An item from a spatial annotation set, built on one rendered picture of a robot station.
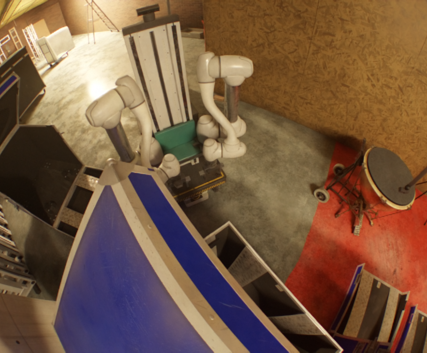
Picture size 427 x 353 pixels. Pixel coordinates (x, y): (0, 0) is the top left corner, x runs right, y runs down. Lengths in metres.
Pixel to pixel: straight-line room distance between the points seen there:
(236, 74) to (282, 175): 1.63
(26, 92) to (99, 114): 5.63
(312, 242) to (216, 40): 2.93
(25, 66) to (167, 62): 5.65
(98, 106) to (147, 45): 0.53
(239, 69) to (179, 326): 1.13
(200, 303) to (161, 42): 1.33
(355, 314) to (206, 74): 2.43
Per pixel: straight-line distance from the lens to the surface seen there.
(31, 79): 6.77
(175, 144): 1.77
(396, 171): 2.28
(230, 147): 1.33
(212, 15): 3.12
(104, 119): 1.06
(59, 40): 10.75
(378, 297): 2.70
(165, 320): 0.32
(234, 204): 2.24
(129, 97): 1.09
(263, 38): 2.85
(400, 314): 2.88
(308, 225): 2.34
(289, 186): 2.48
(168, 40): 1.38
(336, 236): 2.46
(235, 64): 1.17
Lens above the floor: 2.03
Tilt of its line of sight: 57 degrees down
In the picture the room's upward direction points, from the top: 4 degrees counter-clockwise
